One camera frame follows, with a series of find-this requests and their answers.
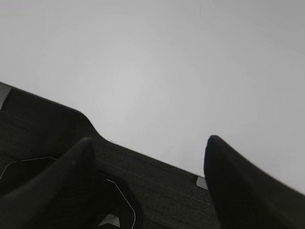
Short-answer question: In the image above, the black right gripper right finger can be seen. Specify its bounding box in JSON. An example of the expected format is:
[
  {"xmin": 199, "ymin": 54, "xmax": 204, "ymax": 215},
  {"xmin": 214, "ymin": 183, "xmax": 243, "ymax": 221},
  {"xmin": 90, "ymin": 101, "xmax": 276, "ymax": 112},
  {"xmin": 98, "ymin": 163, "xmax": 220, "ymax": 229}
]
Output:
[{"xmin": 203, "ymin": 135, "xmax": 305, "ymax": 229}]

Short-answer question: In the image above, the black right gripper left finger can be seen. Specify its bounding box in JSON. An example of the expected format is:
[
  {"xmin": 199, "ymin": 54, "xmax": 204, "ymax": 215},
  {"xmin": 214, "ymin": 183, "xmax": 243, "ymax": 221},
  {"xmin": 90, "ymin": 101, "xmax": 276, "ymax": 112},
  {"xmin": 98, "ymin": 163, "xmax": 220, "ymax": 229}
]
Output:
[{"xmin": 0, "ymin": 137, "xmax": 95, "ymax": 229}]

